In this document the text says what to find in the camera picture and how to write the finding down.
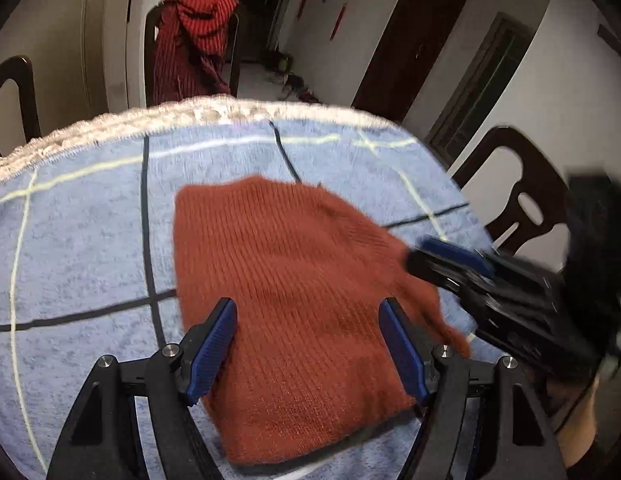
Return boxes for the rust orange knit sweater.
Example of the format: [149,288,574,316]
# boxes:
[174,177,469,466]

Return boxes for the person's right hand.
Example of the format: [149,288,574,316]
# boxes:
[547,377,599,468]

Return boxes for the dark wooden chair right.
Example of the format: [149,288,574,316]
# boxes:
[453,126,570,256]

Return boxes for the blue plaid bed sheet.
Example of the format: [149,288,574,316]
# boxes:
[0,117,492,479]

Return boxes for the barred window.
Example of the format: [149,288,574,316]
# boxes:
[427,12,534,168]

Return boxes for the beige quilted mattress pad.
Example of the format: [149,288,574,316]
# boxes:
[0,94,394,183]

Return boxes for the dark brown door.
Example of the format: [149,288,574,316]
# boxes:
[352,0,467,124]

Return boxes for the shoes on floor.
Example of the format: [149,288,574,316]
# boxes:
[262,50,321,104]

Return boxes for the red checked cloth on chair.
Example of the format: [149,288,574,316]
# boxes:
[152,0,239,105]

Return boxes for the dark wooden chair left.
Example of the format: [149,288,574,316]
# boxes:
[0,55,43,164]

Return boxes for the dark wooden chair with cloth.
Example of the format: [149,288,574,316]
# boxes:
[142,2,248,107]

